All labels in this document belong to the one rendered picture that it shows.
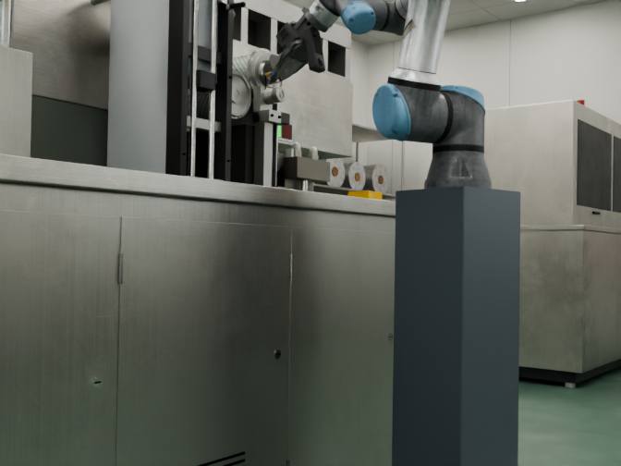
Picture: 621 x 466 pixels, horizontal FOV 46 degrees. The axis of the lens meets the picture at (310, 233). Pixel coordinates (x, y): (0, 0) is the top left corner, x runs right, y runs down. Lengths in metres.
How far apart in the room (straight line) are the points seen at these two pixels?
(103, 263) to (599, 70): 5.48
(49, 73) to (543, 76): 5.11
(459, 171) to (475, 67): 5.25
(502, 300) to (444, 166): 0.32
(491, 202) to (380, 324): 0.58
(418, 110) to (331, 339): 0.63
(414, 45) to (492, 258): 0.48
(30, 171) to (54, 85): 0.81
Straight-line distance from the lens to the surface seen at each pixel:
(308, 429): 1.84
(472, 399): 1.62
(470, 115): 1.68
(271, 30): 2.68
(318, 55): 1.99
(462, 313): 1.57
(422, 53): 1.60
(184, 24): 1.73
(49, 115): 2.03
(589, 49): 6.53
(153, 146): 1.86
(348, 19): 1.88
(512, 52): 6.77
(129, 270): 1.40
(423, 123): 1.60
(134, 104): 1.94
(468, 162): 1.65
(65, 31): 2.10
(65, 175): 1.29
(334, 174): 6.04
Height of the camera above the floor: 0.76
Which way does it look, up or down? 1 degrees up
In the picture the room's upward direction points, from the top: 1 degrees clockwise
